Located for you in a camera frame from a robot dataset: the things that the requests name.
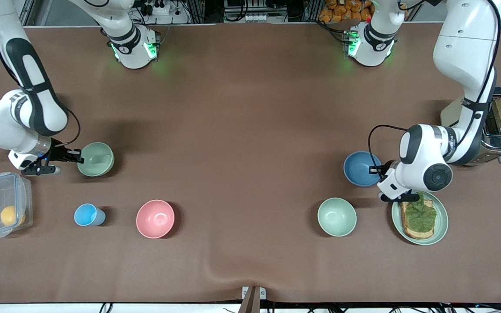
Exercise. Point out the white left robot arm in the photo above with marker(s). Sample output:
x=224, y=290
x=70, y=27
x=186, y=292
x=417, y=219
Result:
x=463, y=52

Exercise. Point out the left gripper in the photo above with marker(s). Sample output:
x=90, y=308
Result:
x=386, y=168

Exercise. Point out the bag of orange snacks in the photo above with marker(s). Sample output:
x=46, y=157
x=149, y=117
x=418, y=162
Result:
x=346, y=11

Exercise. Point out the white power strip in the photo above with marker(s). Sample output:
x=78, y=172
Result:
x=261, y=18

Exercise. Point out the green plate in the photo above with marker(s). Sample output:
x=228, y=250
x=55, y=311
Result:
x=442, y=221

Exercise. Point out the yellow lemon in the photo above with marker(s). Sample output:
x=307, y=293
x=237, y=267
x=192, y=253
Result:
x=10, y=216

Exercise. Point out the blue bowl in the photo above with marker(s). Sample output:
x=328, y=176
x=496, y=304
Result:
x=359, y=169

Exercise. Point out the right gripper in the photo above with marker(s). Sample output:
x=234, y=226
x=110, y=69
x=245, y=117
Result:
x=58, y=154

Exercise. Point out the green lettuce leaf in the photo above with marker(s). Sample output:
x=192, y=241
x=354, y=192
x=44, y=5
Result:
x=420, y=216

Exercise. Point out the metal table edge bracket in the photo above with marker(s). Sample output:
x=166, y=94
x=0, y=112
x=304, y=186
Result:
x=253, y=300

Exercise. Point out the pink bowl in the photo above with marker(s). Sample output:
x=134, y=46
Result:
x=155, y=218

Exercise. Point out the toast slice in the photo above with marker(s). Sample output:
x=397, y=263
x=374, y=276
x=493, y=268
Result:
x=415, y=234

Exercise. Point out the green bowl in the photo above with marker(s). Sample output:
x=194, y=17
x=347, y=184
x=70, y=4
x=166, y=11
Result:
x=98, y=158
x=336, y=217

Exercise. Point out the aluminium frame post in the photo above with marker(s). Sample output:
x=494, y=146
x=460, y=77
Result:
x=28, y=13

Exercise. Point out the blue cup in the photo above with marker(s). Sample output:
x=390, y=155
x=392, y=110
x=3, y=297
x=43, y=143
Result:
x=86, y=214

